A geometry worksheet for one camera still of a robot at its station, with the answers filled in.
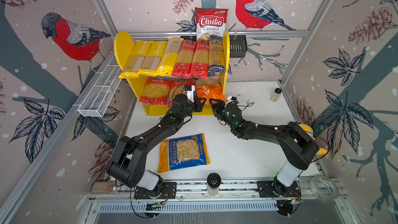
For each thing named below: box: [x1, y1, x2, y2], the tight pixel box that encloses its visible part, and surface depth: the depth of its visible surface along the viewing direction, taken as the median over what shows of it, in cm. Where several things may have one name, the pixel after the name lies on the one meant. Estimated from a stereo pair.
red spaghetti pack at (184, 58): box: [172, 39, 198, 79], surface depth 74 cm
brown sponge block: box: [90, 180, 115, 195], surface depth 72 cm
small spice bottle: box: [269, 87, 282, 103], surface depth 106 cm
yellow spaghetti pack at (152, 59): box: [137, 40, 168, 77], surface depth 75 cm
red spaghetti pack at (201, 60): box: [189, 38, 210, 80], surface depth 73 cm
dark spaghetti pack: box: [208, 34, 226, 73], surface depth 75 cm
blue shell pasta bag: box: [158, 133, 210, 174], surface depth 84 cm
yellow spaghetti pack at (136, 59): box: [118, 39, 152, 79], surface depth 75 cm
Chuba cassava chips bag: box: [194, 7, 229, 40], surface depth 84 cm
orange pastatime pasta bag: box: [195, 83, 229, 106], surface depth 87 cm
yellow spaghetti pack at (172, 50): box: [155, 37, 184, 77], surface depth 75 cm
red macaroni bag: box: [138, 77, 170, 106], surface depth 94 cm
